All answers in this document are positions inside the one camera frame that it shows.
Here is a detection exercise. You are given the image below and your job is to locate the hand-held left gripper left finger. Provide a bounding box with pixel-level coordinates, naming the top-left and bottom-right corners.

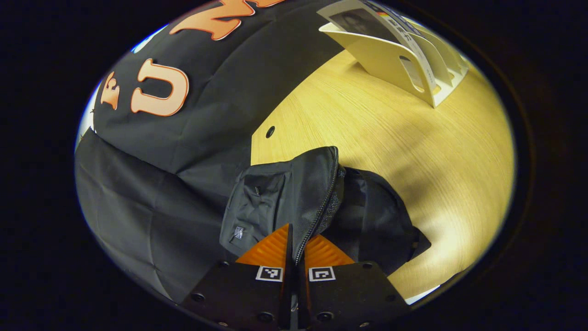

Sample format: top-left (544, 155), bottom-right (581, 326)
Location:
top-left (181, 224), bottom-right (294, 329)

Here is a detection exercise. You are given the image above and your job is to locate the black schoolbag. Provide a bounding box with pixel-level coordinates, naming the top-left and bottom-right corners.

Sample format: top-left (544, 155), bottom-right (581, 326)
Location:
top-left (220, 146), bottom-right (432, 276)

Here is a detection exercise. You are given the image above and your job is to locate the cream white bookshelf rack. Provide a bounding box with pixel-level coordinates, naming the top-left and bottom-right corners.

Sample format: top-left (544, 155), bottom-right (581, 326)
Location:
top-left (318, 21), bottom-right (470, 108)

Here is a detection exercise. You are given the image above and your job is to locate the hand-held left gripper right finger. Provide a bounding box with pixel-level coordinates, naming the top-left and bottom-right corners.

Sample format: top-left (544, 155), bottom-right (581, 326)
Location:
top-left (296, 234), bottom-right (409, 329)

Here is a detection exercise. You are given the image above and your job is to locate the grey portrait cover book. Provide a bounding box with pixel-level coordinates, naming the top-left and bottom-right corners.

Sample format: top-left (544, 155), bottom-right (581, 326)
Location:
top-left (317, 0), bottom-right (437, 92)

